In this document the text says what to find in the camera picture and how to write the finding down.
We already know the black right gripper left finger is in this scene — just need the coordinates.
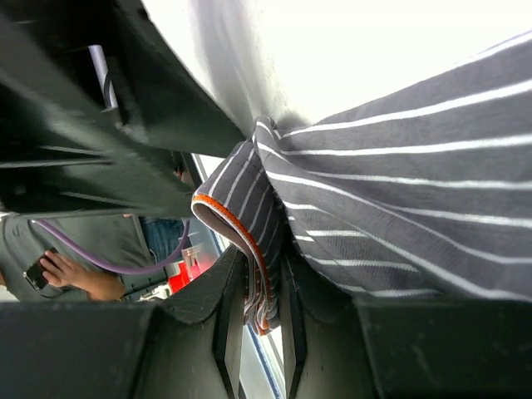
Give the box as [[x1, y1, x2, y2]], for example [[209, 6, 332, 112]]
[[157, 245, 246, 398]]

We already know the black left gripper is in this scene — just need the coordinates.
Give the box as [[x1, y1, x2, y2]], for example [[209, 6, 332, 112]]
[[1, 1, 244, 219]]

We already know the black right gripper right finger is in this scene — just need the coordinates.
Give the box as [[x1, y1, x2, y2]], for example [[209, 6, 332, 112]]
[[280, 251, 357, 398]]

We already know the grey striped underwear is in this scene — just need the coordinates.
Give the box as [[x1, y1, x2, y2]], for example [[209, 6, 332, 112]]
[[191, 32, 531, 335]]

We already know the bystander forearm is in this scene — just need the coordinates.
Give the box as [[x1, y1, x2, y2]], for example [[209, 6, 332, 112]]
[[79, 271, 126, 302]]

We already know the bystander hand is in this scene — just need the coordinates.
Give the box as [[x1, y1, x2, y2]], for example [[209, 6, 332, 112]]
[[40, 250, 90, 288]]

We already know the red box in background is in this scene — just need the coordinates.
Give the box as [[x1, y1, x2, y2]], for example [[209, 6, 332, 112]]
[[165, 244, 219, 293]]

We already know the black smartphone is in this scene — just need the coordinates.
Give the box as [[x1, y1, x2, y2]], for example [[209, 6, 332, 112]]
[[23, 254, 54, 291]]

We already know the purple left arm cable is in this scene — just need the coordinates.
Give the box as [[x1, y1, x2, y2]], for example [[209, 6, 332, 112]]
[[35, 218, 192, 276]]

